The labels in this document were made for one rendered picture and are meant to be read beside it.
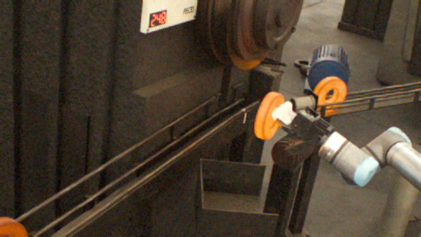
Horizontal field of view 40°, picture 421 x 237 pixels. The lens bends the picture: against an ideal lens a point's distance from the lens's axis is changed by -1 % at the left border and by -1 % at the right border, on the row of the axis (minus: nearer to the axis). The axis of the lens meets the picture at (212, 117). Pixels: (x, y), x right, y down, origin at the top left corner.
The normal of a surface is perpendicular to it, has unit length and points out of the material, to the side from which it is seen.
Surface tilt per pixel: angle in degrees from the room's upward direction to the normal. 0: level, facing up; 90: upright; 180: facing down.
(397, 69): 90
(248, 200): 5
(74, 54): 90
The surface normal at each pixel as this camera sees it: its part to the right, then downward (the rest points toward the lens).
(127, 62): -0.53, 0.29
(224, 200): 0.14, -0.85
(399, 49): -0.72, 0.21
